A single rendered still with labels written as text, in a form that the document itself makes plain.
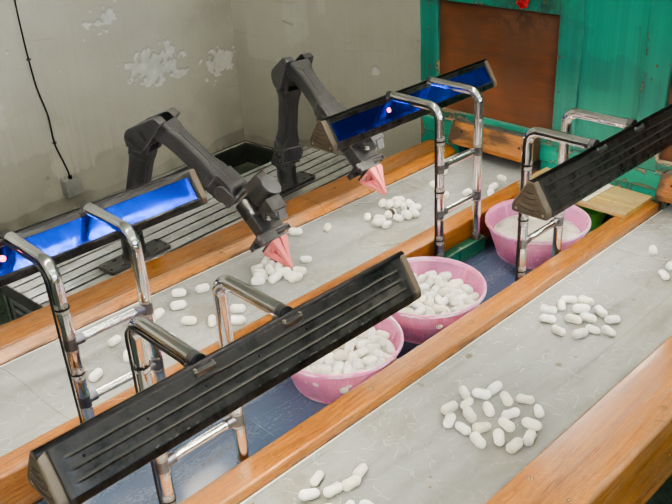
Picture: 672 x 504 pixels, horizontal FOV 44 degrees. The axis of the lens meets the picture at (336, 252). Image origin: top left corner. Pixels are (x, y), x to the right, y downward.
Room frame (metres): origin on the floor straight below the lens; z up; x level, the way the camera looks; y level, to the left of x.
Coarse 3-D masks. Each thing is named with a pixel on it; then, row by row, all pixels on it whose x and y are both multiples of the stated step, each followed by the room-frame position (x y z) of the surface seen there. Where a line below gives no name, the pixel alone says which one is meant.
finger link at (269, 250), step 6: (276, 240) 1.76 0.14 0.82; (270, 246) 1.76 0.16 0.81; (276, 246) 1.75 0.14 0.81; (282, 246) 1.76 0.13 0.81; (264, 252) 1.78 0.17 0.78; (270, 252) 1.78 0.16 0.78; (282, 252) 1.75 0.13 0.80; (276, 258) 1.77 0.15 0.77; (288, 258) 1.75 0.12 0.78; (282, 264) 1.76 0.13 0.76; (288, 264) 1.75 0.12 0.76
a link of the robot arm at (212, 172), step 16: (160, 112) 2.00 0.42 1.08; (176, 112) 1.97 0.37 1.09; (144, 128) 1.91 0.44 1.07; (160, 128) 1.91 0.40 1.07; (176, 128) 1.92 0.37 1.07; (128, 144) 1.94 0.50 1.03; (144, 144) 1.92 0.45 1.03; (176, 144) 1.90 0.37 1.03; (192, 144) 1.90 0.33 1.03; (192, 160) 1.88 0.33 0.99; (208, 160) 1.88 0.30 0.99; (208, 176) 1.86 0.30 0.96; (224, 176) 1.86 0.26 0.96; (240, 176) 1.89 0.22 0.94; (208, 192) 1.86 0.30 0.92
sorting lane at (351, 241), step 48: (432, 192) 2.17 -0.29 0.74; (288, 240) 1.92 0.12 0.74; (336, 240) 1.91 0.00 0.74; (384, 240) 1.89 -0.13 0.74; (192, 288) 1.70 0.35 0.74; (288, 288) 1.67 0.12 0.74; (96, 336) 1.52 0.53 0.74; (192, 336) 1.49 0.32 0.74; (0, 384) 1.36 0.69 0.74; (48, 384) 1.35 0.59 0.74; (96, 384) 1.34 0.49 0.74; (0, 432) 1.21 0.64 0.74
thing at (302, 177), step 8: (280, 168) 2.42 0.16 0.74; (288, 168) 2.42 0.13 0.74; (280, 176) 2.43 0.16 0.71; (288, 176) 2.42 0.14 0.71; (296, 176) 2.45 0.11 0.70; (304, 176) 2.49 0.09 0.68; (312, 176) 2.49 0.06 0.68; (280, 184) 2.43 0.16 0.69; (288, 184) 2.42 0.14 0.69; (296, 184) 2.43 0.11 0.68; (280, 192) 2.38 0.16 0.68
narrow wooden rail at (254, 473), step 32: (608, 224) 1.85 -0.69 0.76; (640, 224) 1.89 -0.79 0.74; (576, 256) 1.70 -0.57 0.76; (512, 288) 1.57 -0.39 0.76; (544, 288) 1.59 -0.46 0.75; (480, 320) 1.45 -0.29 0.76; (416, 352) 1.35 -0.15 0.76; (448, 352) 1.36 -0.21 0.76; (384, 384) 1.25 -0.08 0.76; (320, 416) 1.17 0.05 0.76; (352, 416) 1.17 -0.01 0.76; (288, 448) 1.09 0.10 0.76; (224, 480) 1.02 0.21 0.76; (256, 480) 1.02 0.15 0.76
